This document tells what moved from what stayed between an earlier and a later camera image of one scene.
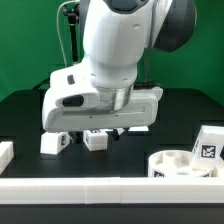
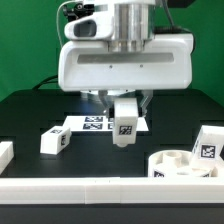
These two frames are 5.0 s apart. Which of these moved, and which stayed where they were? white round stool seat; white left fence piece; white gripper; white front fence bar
Moved: white gripper
Stayed: white round stool seat; white front fence bar; white left fence piece
